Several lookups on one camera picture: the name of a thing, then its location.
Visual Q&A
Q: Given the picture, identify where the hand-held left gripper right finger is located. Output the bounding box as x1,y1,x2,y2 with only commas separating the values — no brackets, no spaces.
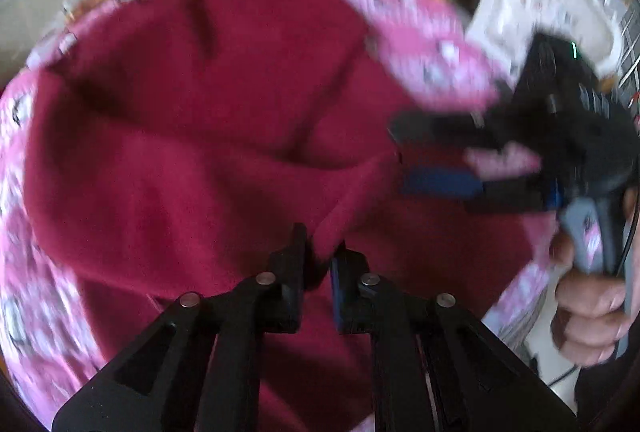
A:
330,242,581,432

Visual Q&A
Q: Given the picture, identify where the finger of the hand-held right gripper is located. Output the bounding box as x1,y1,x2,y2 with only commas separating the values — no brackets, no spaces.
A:
390,110,507,149
402,166,565,215

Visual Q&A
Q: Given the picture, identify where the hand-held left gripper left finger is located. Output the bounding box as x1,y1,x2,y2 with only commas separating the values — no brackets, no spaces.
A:
51,223,309,432

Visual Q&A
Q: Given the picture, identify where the maroon garment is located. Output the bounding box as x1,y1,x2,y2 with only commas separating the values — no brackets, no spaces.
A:
22,0,546,432

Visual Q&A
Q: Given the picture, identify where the person's right hand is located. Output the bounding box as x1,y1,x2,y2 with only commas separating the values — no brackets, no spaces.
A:
549,231,632,369

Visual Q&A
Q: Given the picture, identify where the pink penguin printed blanket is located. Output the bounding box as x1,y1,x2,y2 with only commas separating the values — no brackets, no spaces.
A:
0,0,568,432

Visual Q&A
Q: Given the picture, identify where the black cable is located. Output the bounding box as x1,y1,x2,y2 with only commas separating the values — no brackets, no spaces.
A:
546,198,640,387

